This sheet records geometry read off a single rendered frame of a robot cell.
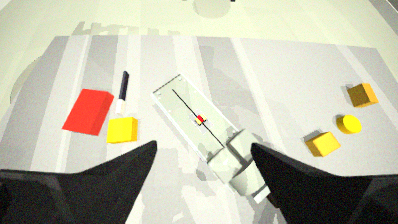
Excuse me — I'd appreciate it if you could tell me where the red flat block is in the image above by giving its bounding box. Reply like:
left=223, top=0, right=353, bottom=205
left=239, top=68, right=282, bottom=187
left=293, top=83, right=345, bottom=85
left=62, top=89, right=114, bottom=135

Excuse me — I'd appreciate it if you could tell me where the yellow cylinder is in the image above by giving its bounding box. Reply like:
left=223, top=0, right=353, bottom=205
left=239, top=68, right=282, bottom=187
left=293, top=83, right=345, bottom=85
left=336, top=115, right=362, bottom=134

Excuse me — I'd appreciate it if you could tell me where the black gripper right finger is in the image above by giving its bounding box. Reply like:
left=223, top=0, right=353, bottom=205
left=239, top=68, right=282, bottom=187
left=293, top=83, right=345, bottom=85
left=250, top=143, right=398, bottom=224

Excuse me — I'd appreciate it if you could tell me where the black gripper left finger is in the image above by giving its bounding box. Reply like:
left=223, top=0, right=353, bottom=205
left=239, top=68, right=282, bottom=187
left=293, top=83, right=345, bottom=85
left=0, top=140, right=157, bottom=224

